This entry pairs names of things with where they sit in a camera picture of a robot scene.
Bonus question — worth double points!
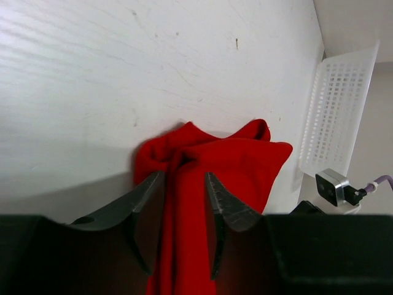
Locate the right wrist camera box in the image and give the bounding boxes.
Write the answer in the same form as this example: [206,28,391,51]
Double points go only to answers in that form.
[315,168,367,207]

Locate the red t shirt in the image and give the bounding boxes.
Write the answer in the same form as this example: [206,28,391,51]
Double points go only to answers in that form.
[133,119,293,294]

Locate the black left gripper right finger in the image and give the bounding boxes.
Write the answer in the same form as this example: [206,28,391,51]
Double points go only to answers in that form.
[204,172,262,280]

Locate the white plastic mesh basket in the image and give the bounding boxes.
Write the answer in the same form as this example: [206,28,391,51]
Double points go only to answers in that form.
[299,44,379,176]

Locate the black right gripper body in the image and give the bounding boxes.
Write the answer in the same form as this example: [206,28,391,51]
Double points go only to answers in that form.
[290,200,324,214]

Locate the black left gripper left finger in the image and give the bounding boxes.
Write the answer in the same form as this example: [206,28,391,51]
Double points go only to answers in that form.
[70,171,165,275]

